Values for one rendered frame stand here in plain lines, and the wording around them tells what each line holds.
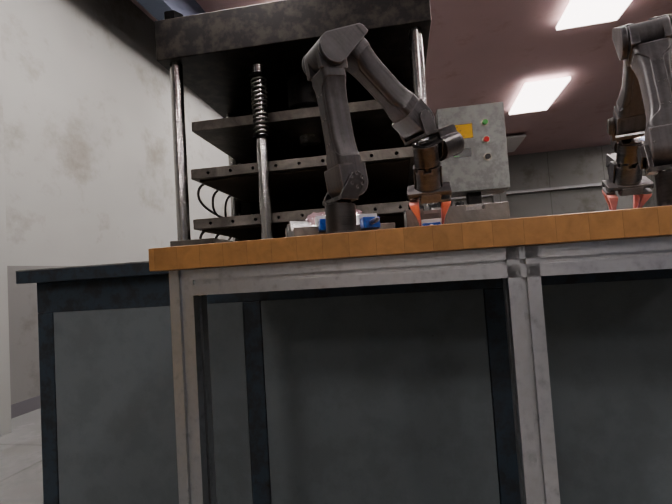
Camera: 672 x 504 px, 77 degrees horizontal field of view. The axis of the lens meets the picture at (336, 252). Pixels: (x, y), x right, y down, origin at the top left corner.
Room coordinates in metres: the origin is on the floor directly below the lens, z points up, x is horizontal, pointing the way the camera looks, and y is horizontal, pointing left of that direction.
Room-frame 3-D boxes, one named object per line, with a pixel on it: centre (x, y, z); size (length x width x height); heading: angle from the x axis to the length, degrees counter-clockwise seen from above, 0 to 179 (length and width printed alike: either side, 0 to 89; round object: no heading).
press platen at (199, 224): (2.34, 0.09, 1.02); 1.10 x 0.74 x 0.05; 81
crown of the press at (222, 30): (2.30, 0.10, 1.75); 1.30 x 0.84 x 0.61; 81
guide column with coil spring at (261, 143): (1.98, 0.32, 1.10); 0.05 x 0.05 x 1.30
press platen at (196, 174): (2.34, 0.09, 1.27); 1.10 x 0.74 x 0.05; 81
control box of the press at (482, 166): (2.00, -0.67, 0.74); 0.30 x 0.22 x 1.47; 81
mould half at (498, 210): (1.34, -0.36, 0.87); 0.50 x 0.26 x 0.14; 171
